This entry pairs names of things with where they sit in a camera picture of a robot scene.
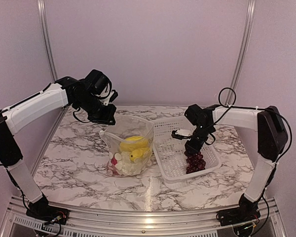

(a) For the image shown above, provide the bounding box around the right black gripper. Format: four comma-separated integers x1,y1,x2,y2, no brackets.
185,124,214,156

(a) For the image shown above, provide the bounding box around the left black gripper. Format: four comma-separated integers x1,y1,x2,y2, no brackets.
75,93,116,124

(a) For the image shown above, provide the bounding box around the purple grape bunch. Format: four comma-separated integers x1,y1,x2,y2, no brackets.
186,152,206,174

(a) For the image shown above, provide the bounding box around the clear dotted zip bag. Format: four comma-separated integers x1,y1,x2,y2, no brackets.
99,115,154,177

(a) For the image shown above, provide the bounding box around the white plastic basket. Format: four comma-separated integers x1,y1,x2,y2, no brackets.
151,116,222,185

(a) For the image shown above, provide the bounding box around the yellow corn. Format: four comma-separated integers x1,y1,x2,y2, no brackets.
129,147,150,163
119,136,149,152

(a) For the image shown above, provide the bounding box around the white cauliflower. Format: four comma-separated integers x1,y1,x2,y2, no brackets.
113,152,151,176

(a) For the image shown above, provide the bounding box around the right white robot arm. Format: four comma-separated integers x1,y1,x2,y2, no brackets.
183,103,293,221

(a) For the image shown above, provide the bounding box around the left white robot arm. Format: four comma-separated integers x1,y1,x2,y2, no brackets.
0,69,118,220

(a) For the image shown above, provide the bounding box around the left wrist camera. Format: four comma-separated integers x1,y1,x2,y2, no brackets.
102,89,118,106

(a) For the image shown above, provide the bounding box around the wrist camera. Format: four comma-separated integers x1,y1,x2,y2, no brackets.
102,89,118,106
171,129,192,140

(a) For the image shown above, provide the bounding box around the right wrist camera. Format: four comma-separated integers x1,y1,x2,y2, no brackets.
171,129,192,140

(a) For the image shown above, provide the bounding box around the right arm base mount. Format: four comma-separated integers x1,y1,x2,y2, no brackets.
216,194,261,226

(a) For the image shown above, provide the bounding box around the right aluminium frame post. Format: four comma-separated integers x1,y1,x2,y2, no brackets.
230,0,256,91

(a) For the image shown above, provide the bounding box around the aluminium frame post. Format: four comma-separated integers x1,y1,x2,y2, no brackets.
230,0,256,91
37,0,58,81

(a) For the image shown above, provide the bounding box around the front aluminium rail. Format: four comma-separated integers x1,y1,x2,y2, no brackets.
4,196,287,237

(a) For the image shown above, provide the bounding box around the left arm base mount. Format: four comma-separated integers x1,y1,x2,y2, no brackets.
26,194,69,225

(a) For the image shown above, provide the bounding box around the left aluminium frame post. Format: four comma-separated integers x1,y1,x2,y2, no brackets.
37,0,58,81

